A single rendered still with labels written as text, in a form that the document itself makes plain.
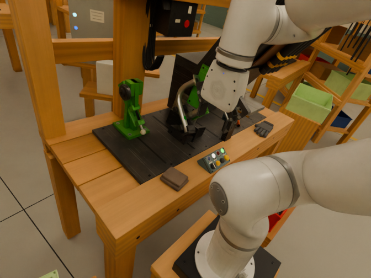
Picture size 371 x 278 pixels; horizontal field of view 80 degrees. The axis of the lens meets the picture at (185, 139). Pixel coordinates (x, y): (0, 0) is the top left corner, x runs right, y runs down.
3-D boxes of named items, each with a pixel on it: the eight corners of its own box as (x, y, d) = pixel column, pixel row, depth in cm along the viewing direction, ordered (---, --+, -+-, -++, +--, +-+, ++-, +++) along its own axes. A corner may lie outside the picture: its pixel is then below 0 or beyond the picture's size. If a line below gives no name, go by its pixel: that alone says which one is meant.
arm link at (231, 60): (209, 44, 48) (206, 58, 50) (242, 58, 44) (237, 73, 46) (231, 43, 54) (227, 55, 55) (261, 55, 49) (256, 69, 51)
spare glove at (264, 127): (259, 121, 153) (261, 117, 151) (274, 127, 149) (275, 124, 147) (249, 131, 138) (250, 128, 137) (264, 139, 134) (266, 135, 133)
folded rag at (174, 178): (189, 181, 94) (190, 177, 92) (178, 192, 88) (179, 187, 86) (170, 169, 98) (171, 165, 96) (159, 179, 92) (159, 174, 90)
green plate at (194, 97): (211, 112, 116) (228, 74, 107) (202, 112, 109) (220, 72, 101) (195, 102, 121) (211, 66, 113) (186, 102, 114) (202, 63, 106)
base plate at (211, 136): (265, 119, 161) (266, 117, 159) (141, 186, 89) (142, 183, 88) (221, 94, 181) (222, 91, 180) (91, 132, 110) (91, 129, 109)
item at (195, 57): (216, 109, 153) (231, 60, 133) (185, 119, 134) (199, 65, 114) (197, 97, 162) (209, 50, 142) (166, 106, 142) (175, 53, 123)
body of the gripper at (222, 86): (206, 53, 50) (195, 97, 57) (243, 70, 45) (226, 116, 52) (225, 51, 55) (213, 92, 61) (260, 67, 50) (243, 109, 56)
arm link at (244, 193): (273, 242, 56) (320, 181, 42) (210, 269, 49) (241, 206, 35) (245, 204, 65) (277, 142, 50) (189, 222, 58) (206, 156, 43)
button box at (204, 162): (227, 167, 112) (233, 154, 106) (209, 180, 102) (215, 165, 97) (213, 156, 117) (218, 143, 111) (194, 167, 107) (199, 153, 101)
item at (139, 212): (286, 135, 174) (295, 119, 166) (115, 261, 77) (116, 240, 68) (270, 126, 181) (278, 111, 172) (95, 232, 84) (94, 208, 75)
